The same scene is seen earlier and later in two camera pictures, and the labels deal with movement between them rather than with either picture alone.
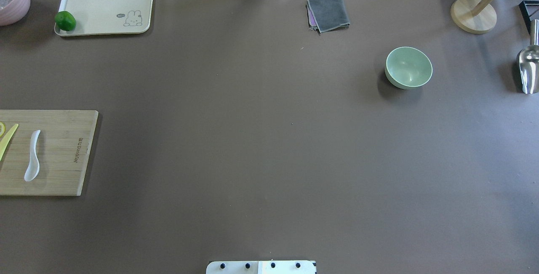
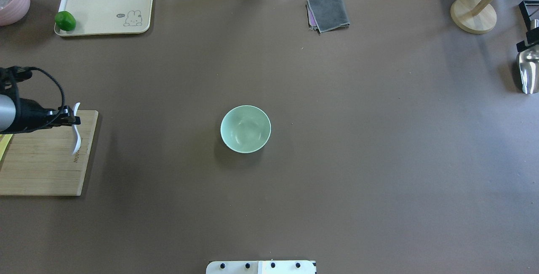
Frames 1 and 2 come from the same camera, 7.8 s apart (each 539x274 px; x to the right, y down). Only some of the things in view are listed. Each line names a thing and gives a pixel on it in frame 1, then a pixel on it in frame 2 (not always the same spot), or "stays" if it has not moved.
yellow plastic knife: [4, 140] stays
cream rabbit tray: [105, 7] stays
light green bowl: [407, 67] to [245, 129]
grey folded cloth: [326, 14] stays
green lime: [65, 20] stays
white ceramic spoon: [34, 166] to [74, 109]
